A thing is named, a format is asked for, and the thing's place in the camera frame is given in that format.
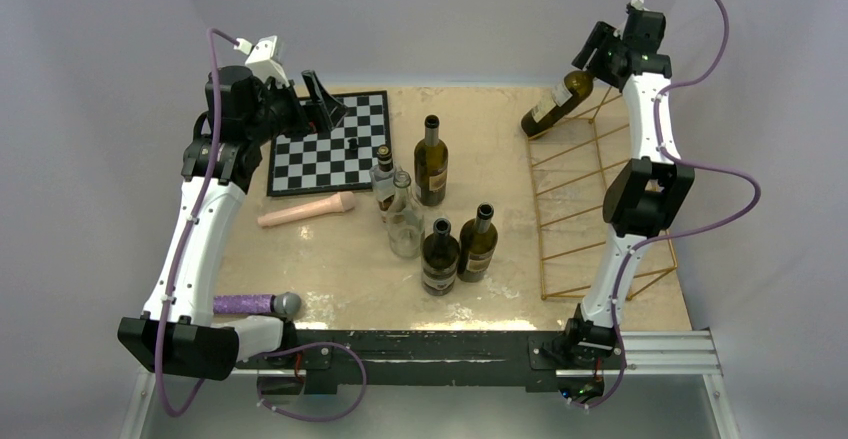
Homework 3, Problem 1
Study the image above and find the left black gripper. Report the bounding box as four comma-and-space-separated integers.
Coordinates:
244, 70, 346, 146

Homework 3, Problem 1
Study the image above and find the dark wine bottle cream label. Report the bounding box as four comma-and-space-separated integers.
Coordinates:
520, 70, 594, 138

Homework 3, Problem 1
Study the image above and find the tall green wine bottle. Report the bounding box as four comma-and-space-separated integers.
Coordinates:
414, 115, 449, 207

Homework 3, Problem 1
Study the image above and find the clear glass bottle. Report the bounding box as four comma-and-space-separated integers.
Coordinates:
386, 170, 424, 259

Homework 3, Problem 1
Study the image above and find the dark wine bottle white label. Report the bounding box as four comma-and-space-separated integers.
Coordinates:
421, 218, 460, 296

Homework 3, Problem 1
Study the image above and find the dark wine bottle gold label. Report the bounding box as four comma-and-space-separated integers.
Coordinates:
457, 203, 498, 283

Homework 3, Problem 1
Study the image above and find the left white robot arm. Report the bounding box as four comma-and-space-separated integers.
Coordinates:
117, 66, 346, 381

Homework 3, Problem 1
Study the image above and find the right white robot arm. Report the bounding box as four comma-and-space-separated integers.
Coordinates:
539, 6, 695, 369

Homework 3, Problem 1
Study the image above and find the clear square liquor bottle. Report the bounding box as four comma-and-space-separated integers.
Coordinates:
369, 144, 396, 223

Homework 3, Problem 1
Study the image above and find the black white chessboard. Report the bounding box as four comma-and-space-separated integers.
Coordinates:
267, 91, 391, 197

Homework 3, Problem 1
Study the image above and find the purple glitter microphone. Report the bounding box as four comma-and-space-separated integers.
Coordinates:
213, 292, 302, 319

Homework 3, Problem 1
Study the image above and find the black mounting base bar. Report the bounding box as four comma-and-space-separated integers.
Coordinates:
244, 330, 626, 401

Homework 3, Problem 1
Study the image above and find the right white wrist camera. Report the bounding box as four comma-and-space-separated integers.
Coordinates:
629, 0, 646, 11

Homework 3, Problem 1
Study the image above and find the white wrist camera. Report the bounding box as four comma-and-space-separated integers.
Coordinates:
629, 0, 646, 11
233, 35, 290, 87

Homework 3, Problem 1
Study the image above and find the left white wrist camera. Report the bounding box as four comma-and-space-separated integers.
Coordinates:
233, 35, 290, 87

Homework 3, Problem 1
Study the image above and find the gold wire wine rack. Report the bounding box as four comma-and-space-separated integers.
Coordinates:
526, 84, 680, 302

